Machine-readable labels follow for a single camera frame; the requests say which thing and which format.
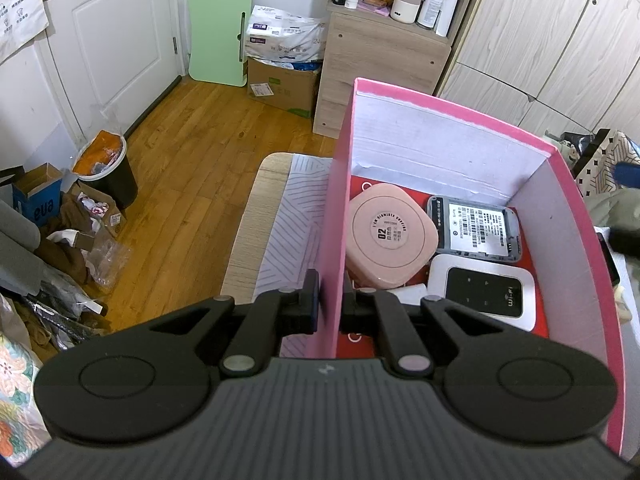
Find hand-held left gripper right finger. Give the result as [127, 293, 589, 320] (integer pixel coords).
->
[339, 280, 506, 378]

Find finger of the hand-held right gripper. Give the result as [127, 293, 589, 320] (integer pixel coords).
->
[614, 160, 640, 188]
[607, 227, 640, 257]

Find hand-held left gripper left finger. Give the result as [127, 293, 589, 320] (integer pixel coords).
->
[150, 269, 321, 378]

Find pink rounded square case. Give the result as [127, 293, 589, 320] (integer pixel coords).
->
[346, 183, 440, 288]

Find pink cardboard box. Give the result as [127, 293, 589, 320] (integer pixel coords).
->
[314, 77, 627, 463]

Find white pocket router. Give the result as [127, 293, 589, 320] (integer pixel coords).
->
[429, 254, 537, 332]

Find grey labelled pocket router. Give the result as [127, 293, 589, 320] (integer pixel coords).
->
[426, 194, 523, 264]

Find black flat device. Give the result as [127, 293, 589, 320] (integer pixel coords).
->
[597, 232, 621, 286]

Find geometric patterned bag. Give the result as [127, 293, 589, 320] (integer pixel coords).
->
[560, 130, 640, 196]

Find grey-green clothing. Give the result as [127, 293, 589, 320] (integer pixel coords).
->
[582, 187, 640, 231]

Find red printed cloth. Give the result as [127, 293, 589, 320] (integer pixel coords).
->
[345, 175, 551, 361]

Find light wooden wardrobe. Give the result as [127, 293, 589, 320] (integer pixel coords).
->
[435, 0, 640, 136]

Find brown cardboard box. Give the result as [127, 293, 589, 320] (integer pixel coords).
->
[247, 57, 322, 120]

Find black trash bin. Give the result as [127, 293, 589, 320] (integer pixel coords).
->
[72, 130, 139, 211]

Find open cardboard box with trash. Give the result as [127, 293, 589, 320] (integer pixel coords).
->
[65, 180, 126, 238]

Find tall white tube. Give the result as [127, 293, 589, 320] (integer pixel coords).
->
[434, 0, 460, 37]

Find brown clothing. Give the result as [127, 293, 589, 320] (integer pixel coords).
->
[37, 195, 93, 286]

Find black door draft stopper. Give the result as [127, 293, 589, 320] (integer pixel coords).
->
[122, 75, 185, 138]

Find wooden shelf cabinet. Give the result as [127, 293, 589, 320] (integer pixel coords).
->
[312, 0, 486, 138]

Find pack of tissue paper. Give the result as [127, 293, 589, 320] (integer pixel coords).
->
[244, 5, 328, 68]

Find white jar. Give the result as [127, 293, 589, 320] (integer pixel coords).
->
[390, 0, 423, 24]

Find green folding board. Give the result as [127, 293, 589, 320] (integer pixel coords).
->
[187, 0, 255, 87]

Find blue cardboard box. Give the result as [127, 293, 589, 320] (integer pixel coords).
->
[12, 162, 66, 228]

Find grey chair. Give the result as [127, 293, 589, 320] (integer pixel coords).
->
[0, 200, 42, 296]

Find floral blanket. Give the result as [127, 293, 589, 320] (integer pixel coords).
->
[0, 295, 51, 461]

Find white door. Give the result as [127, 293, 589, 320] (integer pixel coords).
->
[0, 0, 186, 161]

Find white printed tote bag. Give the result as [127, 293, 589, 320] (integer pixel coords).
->
[0, 0, 51, 63]

